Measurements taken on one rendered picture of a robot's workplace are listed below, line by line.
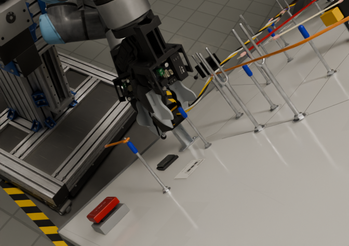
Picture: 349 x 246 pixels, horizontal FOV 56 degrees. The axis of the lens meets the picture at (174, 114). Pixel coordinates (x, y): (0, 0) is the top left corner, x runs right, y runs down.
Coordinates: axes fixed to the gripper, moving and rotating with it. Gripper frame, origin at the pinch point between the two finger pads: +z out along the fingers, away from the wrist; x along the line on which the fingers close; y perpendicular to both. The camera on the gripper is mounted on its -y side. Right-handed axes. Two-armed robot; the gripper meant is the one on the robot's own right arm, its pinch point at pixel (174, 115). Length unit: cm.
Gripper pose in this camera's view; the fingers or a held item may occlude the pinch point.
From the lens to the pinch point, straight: 62.9
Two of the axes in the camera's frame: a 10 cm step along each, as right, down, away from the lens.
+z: 4.0, 7.7, 5.0
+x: 7.1, -6.1, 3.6
